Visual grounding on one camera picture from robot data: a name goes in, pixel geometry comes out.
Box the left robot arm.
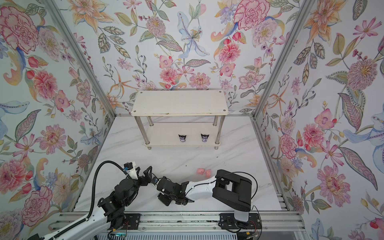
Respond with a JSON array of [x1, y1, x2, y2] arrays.
[[29, 161, 153, 240]]

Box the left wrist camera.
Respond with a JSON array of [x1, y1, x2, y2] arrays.
[[123, 161, 138, 180]]

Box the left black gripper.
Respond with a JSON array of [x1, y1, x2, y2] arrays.
[[124, 166, 154, 207]]

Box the white two-tier shelf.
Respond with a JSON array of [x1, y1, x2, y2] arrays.
[[132, 90, 229, 150]]

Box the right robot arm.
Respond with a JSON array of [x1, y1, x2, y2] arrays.
[[152, 170, 262, 233]]

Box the black kuromi toy figure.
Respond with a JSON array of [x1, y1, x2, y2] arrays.
[[201, 134, 210, 143]]

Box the pink pig toy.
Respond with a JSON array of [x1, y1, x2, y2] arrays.
[[205, 170, 212, 179], [197, 168, 205, 175]]

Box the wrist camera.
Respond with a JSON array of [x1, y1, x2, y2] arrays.
[[151, 177, 159, 186], [123, 161, 138, 180]]

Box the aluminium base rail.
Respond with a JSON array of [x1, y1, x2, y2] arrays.
[[49, 210, 307, 233]]

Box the purple black kuromi toy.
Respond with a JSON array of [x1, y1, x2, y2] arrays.
[[179, 135, 187, 143]]

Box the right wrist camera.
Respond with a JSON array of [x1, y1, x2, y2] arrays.
[[151, 177, 159, 186]]

